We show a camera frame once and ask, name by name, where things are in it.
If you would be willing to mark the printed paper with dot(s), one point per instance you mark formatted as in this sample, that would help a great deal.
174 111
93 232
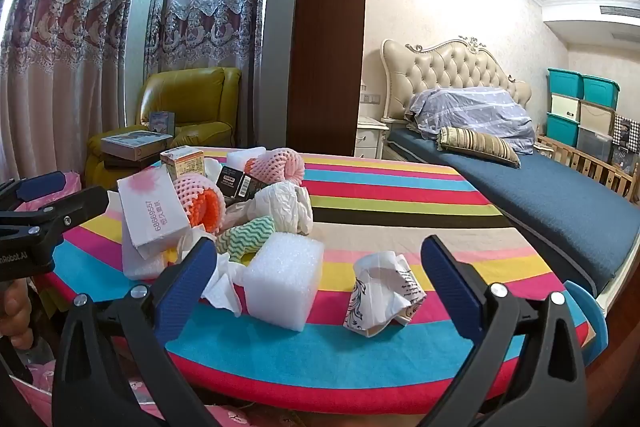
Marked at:
385 294

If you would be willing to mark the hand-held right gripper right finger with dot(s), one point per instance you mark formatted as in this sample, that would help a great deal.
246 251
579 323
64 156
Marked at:
450 287

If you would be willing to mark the green wavy striped cloth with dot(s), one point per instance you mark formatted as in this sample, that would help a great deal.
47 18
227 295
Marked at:
245 237

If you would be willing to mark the small picture card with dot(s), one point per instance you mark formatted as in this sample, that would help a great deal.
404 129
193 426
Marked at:
161 122

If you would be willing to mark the houndstooth patterned bag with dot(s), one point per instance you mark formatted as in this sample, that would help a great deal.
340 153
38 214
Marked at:
627 132

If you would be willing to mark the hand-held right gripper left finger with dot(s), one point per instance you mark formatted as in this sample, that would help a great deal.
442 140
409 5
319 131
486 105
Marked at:
187 287

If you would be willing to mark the teal storage box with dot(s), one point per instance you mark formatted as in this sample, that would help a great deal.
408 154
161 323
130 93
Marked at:
562 129
601 92
565 83

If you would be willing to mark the wooden bed rail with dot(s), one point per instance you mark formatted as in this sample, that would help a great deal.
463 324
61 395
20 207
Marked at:
600 169

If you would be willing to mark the white tissue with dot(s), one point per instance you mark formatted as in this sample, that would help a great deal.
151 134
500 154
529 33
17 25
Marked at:
220 287
212 168

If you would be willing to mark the flat white game box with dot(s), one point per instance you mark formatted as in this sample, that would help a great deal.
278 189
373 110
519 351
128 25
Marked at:
135 142

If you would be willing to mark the beige storage box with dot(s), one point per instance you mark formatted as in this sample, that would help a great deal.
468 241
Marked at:
597 118
565 107

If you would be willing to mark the white nightstand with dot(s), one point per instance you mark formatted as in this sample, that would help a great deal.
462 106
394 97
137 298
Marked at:
370 137

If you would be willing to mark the person's left hand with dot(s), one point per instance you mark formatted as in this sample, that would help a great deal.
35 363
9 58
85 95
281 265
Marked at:
15 312

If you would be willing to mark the ceiling air vent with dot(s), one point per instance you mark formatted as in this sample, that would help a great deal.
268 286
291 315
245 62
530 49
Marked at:
620 11

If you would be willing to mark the bent white foam sheet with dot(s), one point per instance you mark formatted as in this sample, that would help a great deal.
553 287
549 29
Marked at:
244 155

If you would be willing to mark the white foam block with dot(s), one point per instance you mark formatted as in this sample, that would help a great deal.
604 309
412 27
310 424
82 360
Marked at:
282 277

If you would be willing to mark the pink white paper box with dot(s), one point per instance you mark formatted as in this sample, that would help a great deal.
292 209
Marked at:
150 212

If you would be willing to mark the striped colourful tablecloth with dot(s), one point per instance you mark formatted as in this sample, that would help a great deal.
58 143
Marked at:
400 187

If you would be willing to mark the pink plastic bag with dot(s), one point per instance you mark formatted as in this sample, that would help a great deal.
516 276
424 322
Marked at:
75 182

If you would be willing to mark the beige medicine box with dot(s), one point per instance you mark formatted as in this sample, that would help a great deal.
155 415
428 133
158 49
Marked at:
182 159

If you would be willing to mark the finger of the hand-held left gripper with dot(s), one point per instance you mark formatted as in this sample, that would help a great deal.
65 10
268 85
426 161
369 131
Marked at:
82 207
42 186

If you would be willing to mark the pink foam fruit net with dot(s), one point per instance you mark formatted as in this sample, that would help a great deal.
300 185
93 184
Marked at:
275 164
200 202

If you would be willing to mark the dark flat box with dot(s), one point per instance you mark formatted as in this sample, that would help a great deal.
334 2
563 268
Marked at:
125 161

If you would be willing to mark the brown wooden wardrobe panel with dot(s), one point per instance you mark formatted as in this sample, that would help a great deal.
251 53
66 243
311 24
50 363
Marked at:
327 32

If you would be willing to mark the small black box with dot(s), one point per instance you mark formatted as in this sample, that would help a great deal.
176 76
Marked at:
237 184

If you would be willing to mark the folded grey-blue quilt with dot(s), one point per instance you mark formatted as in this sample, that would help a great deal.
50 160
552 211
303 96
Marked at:
470 112

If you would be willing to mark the yellow leather armchair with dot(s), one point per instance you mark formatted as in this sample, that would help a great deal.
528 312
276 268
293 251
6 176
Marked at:
200 107

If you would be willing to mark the white plastic bag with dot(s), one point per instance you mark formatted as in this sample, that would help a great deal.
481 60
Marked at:
282 207

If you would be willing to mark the clear grey storage box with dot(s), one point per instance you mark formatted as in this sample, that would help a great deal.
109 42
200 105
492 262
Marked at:
595 144

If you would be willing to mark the striped brown pillow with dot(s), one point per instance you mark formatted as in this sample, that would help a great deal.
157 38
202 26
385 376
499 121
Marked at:
480 147

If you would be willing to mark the pink floral cloth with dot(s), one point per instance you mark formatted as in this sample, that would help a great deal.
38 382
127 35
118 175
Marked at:
37 387

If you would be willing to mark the bed with tufted headboard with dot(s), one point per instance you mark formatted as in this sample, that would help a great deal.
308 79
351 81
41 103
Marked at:
550 192

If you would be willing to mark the wall switch plate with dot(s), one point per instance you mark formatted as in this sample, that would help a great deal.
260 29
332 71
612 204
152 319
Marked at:
372 98

